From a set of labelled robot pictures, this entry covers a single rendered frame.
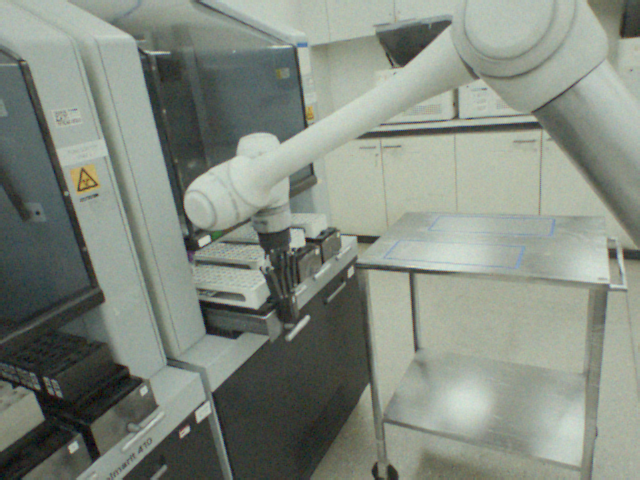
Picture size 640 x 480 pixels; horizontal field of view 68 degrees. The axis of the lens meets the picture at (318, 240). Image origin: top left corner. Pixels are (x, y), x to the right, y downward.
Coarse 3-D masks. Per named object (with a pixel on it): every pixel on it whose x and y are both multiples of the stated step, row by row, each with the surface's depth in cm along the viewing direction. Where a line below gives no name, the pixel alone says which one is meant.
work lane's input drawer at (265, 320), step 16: (208, 304) 118; (224, 304) 116; (272, 304) 113; (208, 320) 119; (224, 320) 116; (240, 320) 113; (256, 320) 111; (272, 320) 111; (304, 320) 116; (272, 336) 112; (288, 336) 110
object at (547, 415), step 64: (384, 256) 130; (448, 256) 125; (512, 256) 119; (576, 256) 115; (448, 384) 159; (512, 384) 155; (576, 384) 151; (384, 448) 151; (512, 448) 130; (576, 448) 127
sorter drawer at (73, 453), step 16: (64, 432) 79; (32, 448) 75; (48, 448) 75; (64, 448) 77; (80, 448) 80; (16, 464) 73; (32, 464) 73; (48, 464) 75; (64, 464) 77; (80, 464) 80
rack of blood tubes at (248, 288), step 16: (208, 272) 124; (224, 272) 123; (240, 272) 121; (256, 272) 120; (208, 288) 117; (224, 288) 114; (240, 288) 112; (256, 288) 111; (240, 304) 114; (256, 304) 112
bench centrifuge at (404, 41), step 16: (432, 16) 299; (448, 16) 294; (384, 32) 317; (400, 32) 316; (416, 32) 312; (432, 32) 309; (384, 48) 334; (400, 48) 334; (416, 48) 332; (400, 64) 356; (384, 80) 318; (448, 96) 298; (416, 112) 312; (432, 112) 306; (448, 112) 301
